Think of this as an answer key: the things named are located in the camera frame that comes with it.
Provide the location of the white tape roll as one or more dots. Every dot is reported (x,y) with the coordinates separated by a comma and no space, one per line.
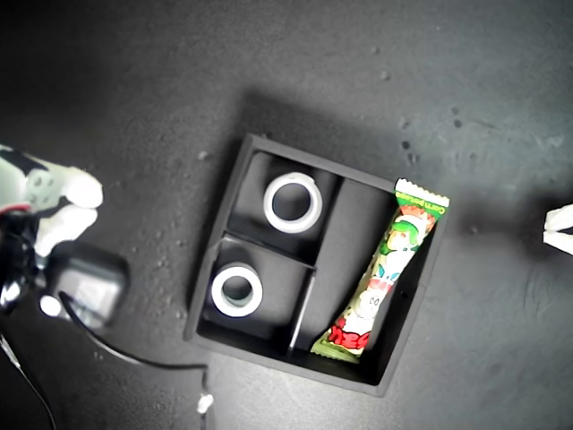
(317,203)
(217,293)

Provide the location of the green red printed snack bar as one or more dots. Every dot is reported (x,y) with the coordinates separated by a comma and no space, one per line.
(380,269)

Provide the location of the black tray with wells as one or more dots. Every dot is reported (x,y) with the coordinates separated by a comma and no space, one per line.
(353,224)

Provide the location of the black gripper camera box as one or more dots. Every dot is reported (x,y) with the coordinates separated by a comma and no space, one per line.
(89,286)

